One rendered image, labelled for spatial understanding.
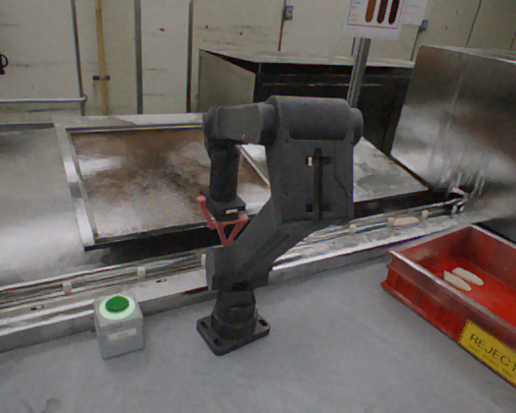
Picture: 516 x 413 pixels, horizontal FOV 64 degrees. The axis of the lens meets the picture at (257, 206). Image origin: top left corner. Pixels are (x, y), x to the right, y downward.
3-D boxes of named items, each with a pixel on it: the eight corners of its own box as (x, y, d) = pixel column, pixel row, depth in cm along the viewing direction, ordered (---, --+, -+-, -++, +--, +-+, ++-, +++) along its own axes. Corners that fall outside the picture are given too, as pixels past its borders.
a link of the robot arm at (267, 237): (280, 219, 35) (385, 215, 37) (260, 83, 39) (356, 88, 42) (206, 294, 75) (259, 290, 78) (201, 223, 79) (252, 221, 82)
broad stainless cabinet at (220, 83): (242, 208, 298) (256, 62, 252) (192, 157, 378) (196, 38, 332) (426, 181, 387) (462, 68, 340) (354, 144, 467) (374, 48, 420)
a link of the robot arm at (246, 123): (259, 155, 39) (361, 155, 42) (261, 93, 38) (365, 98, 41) (198, 136, 80) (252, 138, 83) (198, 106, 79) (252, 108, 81)
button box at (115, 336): (99, 377, 70) (94, 327, 65) (92, 344, 76) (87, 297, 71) (148, 362, 74) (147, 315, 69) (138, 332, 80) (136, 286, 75)
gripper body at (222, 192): (226, 192, 91) (228, 160, 88) (247, 212, 83) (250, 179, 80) (199, 195, 88) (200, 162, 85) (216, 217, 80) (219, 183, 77)
